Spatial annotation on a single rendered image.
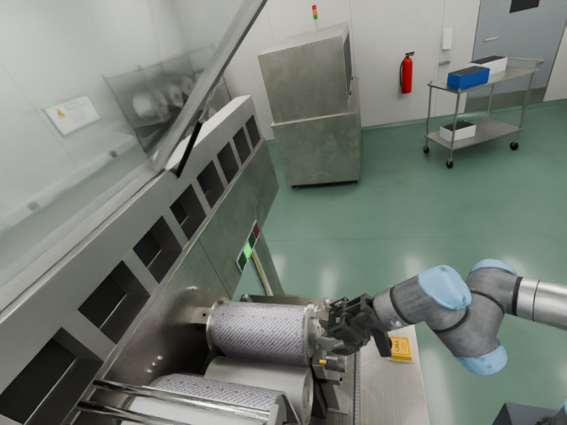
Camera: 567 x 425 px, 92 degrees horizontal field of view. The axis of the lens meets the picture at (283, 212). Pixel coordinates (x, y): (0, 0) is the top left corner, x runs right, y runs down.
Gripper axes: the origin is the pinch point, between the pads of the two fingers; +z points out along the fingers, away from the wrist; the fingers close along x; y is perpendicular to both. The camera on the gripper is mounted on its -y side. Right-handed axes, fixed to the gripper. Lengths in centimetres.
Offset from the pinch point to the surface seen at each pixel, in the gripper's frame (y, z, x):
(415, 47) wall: -63, -55, -452
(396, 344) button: -35.8, 6.5, -18.2
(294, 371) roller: 3.3, 6.1, 7.0
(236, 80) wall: 126, 157, -452
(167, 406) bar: 28.5, 3.6, 23.6
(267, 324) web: 13.8, 5.8, 0.3
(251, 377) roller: 10.4, 13.2, 9.9
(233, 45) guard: 55, -34, -19
